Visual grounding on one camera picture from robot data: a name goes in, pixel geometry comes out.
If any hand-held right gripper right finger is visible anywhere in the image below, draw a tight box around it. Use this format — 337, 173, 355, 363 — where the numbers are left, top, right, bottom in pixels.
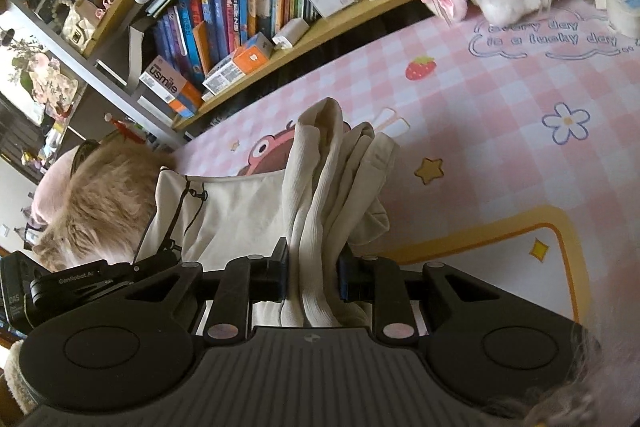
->
338, 253, 506, 348

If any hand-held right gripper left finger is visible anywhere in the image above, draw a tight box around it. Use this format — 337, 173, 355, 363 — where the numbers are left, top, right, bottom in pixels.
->
131, 237, 291, 347

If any white printed cloth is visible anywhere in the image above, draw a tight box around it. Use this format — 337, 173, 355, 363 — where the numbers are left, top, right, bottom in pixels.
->
135, 167, 301, 328

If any beige t-shirt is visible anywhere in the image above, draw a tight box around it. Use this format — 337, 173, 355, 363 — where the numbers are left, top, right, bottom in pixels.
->
277, 98, 401, 328

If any fluffy orange white cat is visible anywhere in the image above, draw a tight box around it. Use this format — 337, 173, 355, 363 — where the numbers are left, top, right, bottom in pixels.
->
32, 142, 178, 273

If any pink flower bouquet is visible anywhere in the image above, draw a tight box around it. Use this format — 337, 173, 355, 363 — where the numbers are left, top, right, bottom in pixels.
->
10, 37, 83, 108

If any white orange flat box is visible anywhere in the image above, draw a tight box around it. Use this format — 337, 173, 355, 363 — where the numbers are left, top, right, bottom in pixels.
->
201, 32, 275, 96

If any white orange upright box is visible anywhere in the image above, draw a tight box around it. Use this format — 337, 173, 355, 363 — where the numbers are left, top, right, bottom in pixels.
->
139, 56, 203, 118

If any white oblong adapter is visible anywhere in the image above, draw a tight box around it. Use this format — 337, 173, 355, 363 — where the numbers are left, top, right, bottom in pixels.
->
272, 18, 310, 49

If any cream small bag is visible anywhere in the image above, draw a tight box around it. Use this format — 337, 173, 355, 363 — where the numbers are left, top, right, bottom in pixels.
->
62, 0, 103, 50

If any white power strip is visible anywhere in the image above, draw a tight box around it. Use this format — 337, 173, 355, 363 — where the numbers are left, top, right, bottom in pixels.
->
605, 0, 640, 35

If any wooden bookshelf white frame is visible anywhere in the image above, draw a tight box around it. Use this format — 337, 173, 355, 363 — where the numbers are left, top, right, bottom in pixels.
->
0, 0, 426, 148

